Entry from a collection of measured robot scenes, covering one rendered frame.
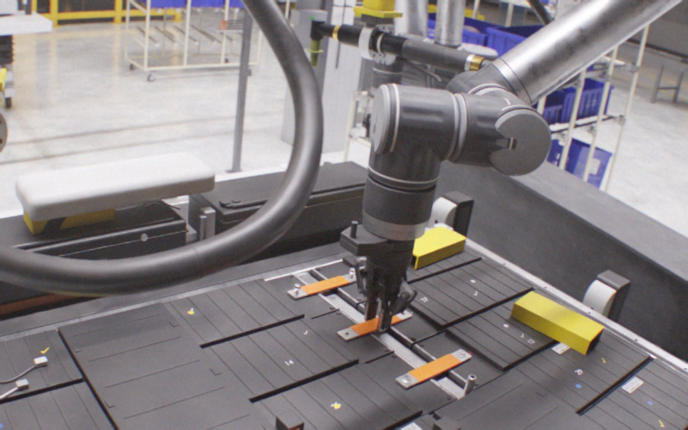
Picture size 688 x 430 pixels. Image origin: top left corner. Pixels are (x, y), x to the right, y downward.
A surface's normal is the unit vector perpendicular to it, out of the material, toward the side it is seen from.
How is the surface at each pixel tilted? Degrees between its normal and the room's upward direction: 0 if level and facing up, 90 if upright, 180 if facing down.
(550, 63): 83
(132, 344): 0
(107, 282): 81
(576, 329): 0
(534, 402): 0
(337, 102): 90
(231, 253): 73
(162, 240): 90
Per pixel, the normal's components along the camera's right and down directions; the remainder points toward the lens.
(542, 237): -0.88, 0.10
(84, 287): 0.07, 0.27
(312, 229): 0.60, 0.39
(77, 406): 0.11, -0.91
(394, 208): -0.28, 0.36
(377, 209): -0.69, 0.22
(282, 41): -0.25, 0.01
